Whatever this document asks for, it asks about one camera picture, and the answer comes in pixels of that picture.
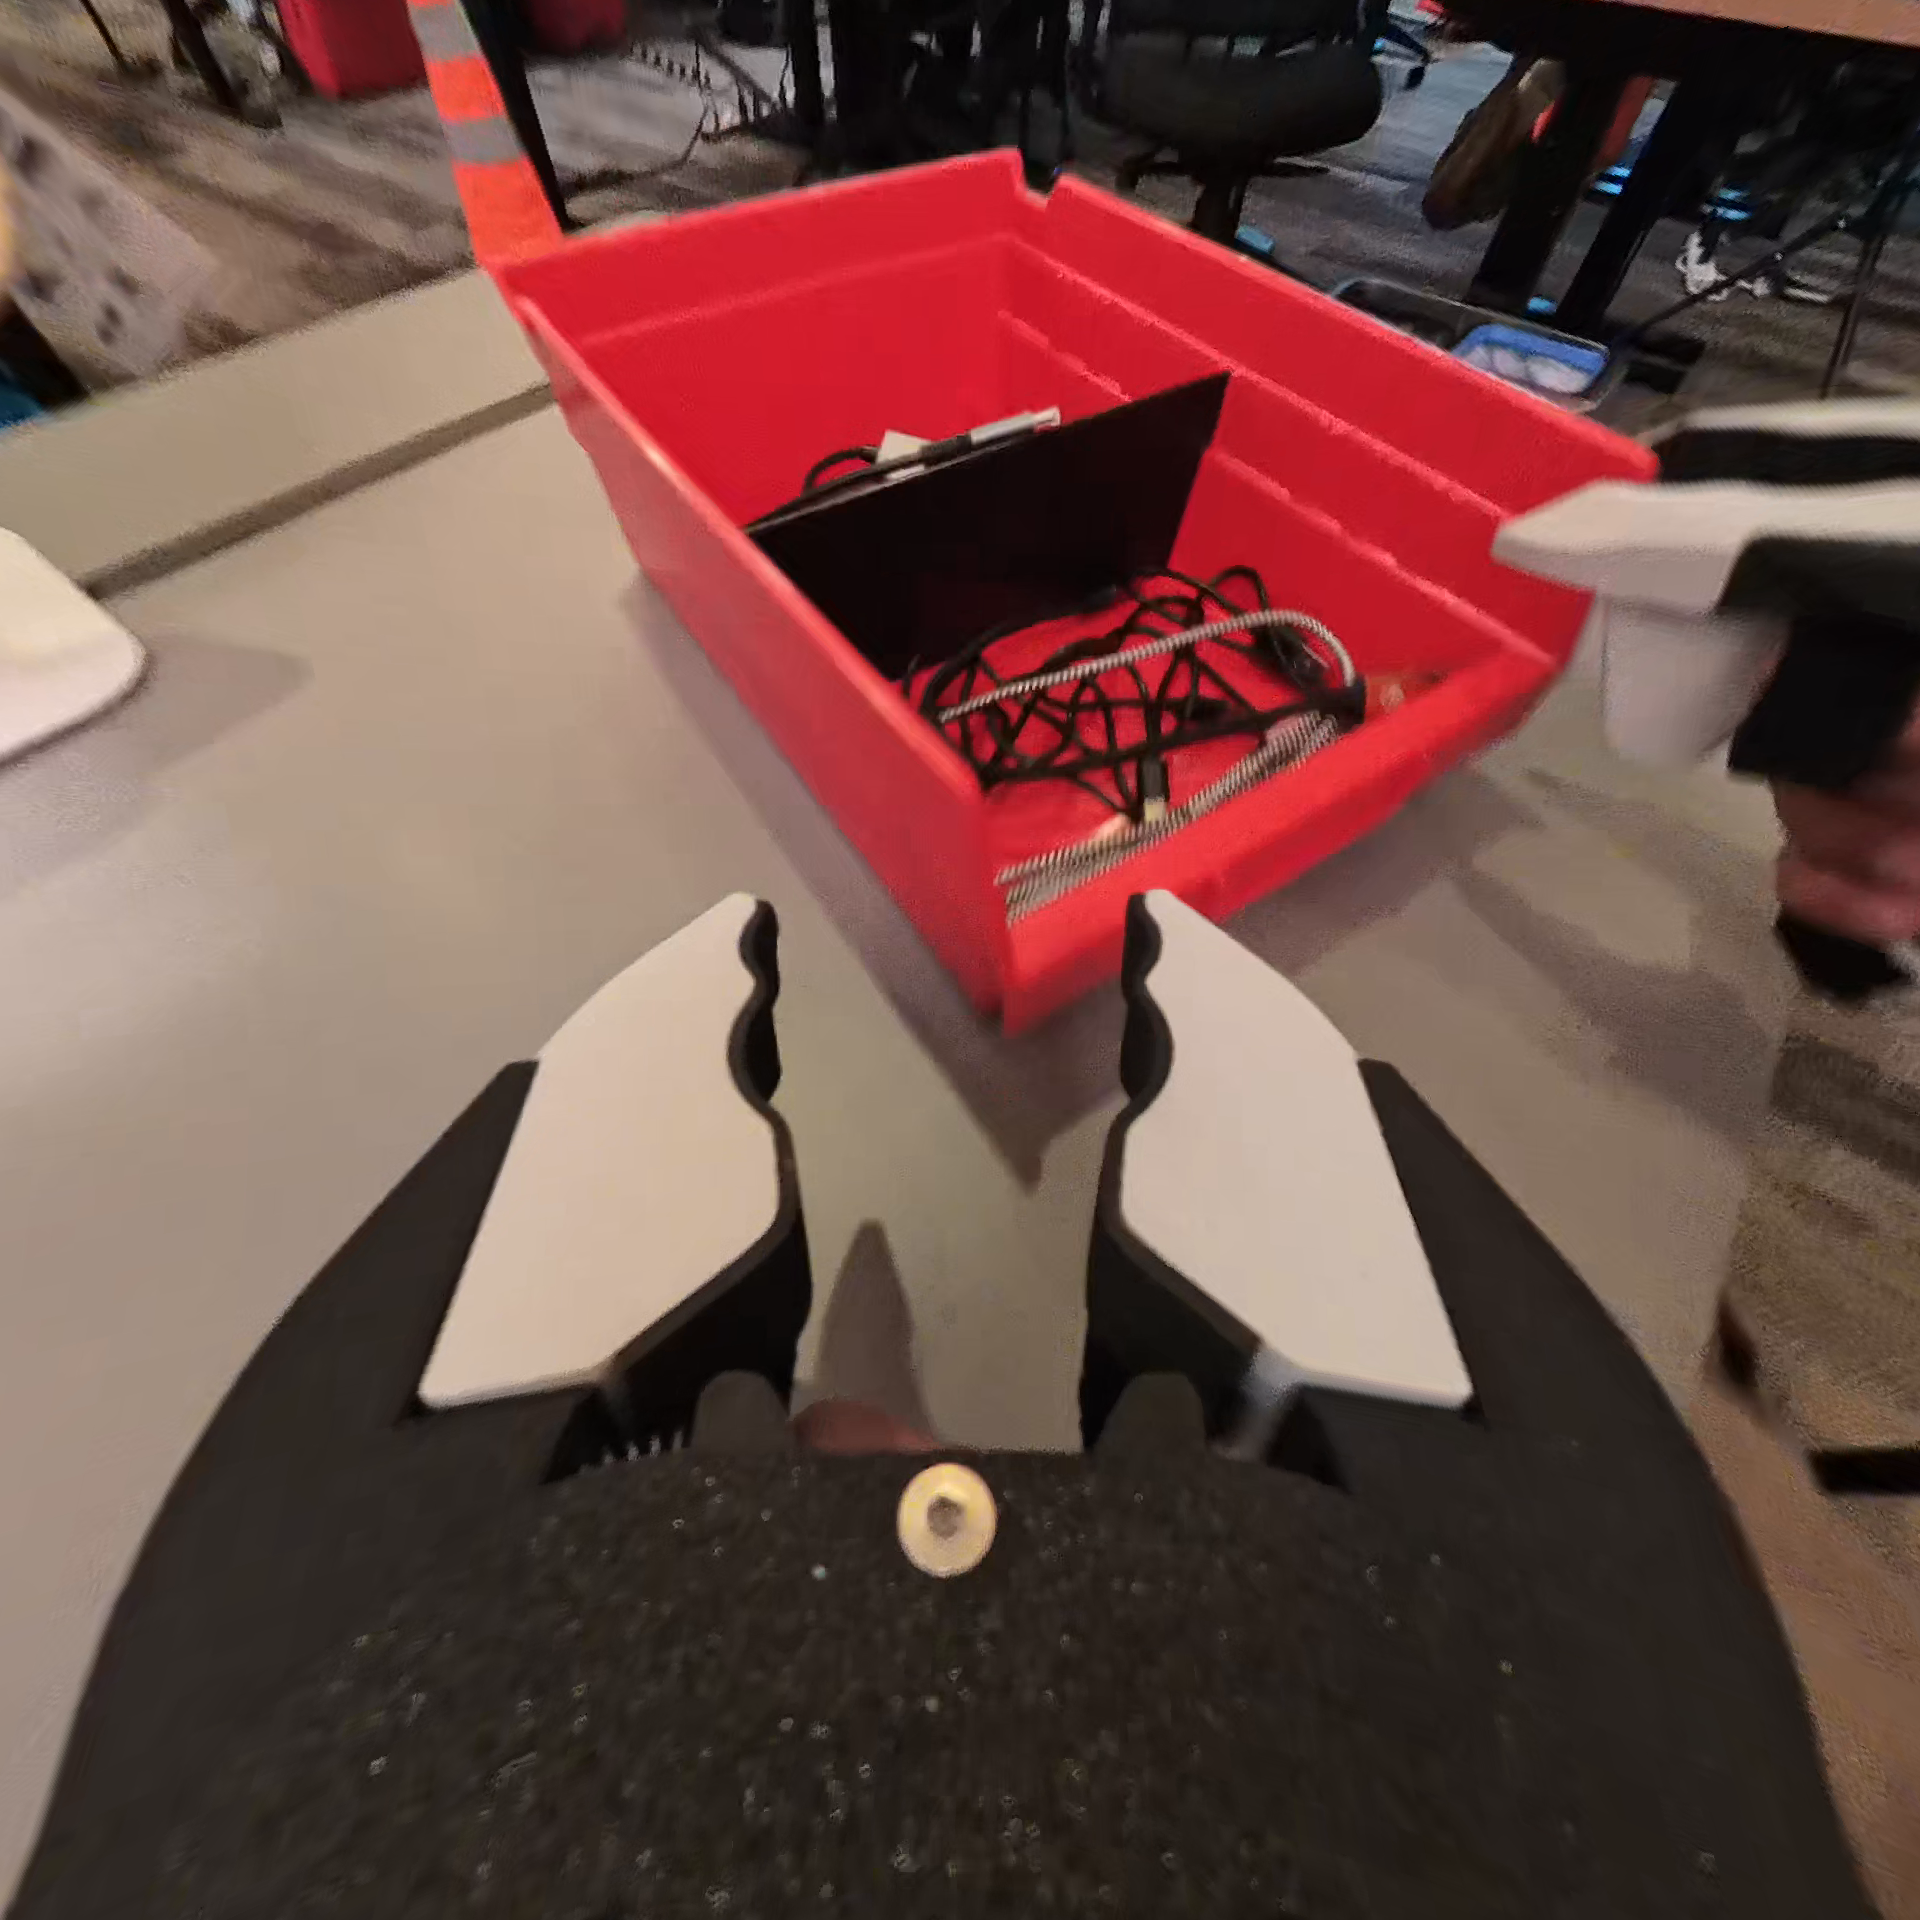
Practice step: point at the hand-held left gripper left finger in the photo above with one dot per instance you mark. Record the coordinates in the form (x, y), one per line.
(632, 1199)

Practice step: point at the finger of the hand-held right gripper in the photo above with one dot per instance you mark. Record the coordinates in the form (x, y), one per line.
(1647, 551)
(1803, 418)

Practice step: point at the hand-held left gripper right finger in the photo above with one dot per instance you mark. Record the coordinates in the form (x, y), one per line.
(1276, 1199)

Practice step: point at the red storage bin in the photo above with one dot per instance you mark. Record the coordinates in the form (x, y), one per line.
(750, 598)

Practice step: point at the grey desk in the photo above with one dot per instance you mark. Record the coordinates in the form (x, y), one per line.
(374, 903)

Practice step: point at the person's right hand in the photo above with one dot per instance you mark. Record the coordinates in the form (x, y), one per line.
(1852, 871)

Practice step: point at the silver metal tray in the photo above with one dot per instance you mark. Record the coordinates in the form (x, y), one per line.
(1531, 363)

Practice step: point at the wooden table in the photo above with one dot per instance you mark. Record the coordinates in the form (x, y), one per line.
(1723, 33)

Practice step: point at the black office chair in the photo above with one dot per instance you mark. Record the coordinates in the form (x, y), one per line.
(1232, 86)

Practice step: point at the white folding stand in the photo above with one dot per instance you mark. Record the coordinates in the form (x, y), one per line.
(58, 644)

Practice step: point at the orange traffic cone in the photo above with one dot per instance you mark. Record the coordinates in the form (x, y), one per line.
(489, 151)

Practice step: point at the white printed sheet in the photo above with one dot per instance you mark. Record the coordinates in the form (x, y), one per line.
(103, 251)

